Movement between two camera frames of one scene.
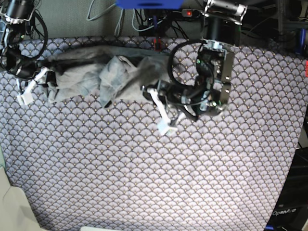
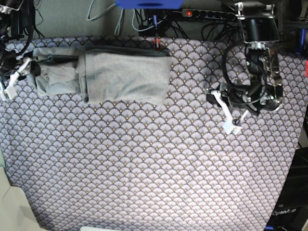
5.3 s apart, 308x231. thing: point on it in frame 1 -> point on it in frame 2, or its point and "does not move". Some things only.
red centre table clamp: (157, 44) does not move
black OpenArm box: (290, 212) does not move
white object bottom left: (16, 212) does not move
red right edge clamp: (306, 69) does not move
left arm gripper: (174, 101) -> (238, 102)
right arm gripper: (46, 77) -> (29, 68)
